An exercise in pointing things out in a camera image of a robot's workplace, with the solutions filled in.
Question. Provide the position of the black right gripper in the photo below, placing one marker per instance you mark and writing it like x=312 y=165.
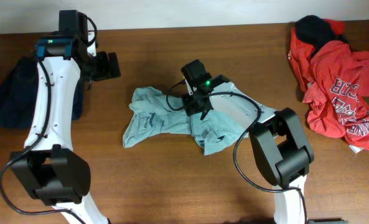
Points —
x=190 y=108

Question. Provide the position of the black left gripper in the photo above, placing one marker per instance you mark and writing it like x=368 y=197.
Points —
x=106 y=71

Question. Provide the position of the light blue-grey t-shirt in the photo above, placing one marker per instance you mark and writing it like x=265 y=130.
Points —
x=152 y=116

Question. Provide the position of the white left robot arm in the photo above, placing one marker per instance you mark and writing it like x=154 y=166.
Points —
x=48 y=168

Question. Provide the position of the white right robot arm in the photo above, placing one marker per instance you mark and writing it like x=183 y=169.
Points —
x=281 y=149

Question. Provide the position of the dark navy folded garment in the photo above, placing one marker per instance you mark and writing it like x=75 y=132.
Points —
x=18 y=95

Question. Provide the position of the black garment on pile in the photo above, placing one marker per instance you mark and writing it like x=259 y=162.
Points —
x=317 y=32

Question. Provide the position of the red printed t-shirt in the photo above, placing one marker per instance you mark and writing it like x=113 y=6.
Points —
x=334 y=82

